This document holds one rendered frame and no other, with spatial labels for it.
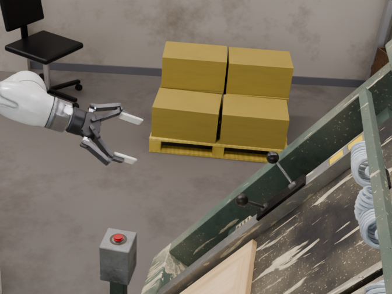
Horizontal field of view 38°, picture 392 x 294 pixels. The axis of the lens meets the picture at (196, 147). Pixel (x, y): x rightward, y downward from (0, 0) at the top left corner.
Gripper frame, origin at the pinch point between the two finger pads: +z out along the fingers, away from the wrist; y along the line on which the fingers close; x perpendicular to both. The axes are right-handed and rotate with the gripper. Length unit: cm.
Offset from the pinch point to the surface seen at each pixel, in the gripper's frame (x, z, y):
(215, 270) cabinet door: 14.6, 38.3, -27.8
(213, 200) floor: 181, 123, 80
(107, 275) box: 73, 22, -20
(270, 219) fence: -6.4, 44.5, -15.2
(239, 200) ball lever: -9.7, 31.3, -14.0
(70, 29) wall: 289, 16, 263
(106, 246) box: 62, 16, -12
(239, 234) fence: 4.8, 40.5, -17.9
